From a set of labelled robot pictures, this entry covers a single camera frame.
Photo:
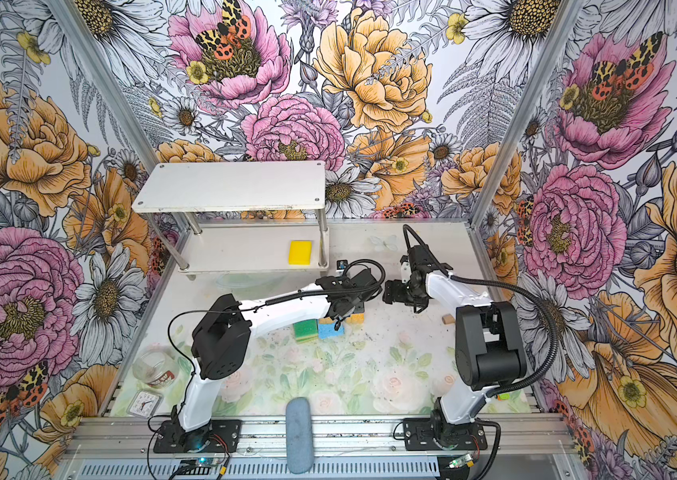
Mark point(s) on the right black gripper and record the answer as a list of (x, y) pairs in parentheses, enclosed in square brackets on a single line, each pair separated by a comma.
[(393, 293)]

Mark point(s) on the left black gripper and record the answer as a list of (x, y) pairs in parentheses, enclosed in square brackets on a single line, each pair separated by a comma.
[(360, 306)]

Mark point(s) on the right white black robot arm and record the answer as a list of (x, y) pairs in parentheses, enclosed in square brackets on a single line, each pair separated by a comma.
[(488, 348)]

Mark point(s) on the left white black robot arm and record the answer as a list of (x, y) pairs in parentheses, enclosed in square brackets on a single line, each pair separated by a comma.
[(220, 340)]

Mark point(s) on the white two-tier metal shelf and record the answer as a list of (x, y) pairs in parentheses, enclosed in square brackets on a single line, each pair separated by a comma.
[(190, 189)]

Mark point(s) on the orange cellulose sponge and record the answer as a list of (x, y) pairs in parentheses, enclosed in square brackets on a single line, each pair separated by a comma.
[(356, 318)]

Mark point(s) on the blue cellulose sponge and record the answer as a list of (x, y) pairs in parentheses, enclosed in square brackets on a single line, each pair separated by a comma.
[(330, 330)]

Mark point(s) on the wooden mallet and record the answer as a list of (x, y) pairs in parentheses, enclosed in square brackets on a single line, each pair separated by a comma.
[(448, 318)]

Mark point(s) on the green yellow sponge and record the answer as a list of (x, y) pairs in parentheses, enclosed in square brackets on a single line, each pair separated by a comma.
[(305, 331)]

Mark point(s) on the grey oval pad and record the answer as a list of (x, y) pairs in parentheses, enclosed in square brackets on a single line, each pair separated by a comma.
[(299, 436)]

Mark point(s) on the clear glass bowl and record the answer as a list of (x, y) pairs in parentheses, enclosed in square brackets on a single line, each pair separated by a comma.
[(156, 367)]

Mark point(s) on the green circuit board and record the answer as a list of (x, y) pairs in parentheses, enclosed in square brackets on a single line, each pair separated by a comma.
[(201, 467)]

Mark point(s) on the small white alarm clock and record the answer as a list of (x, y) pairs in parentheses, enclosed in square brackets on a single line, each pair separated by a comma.
[(144, 404)]

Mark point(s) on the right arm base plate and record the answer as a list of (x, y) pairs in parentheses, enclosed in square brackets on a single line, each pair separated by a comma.
[(430, 434)]

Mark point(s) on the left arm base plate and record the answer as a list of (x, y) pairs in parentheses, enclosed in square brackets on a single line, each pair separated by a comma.
[(218, 436)]

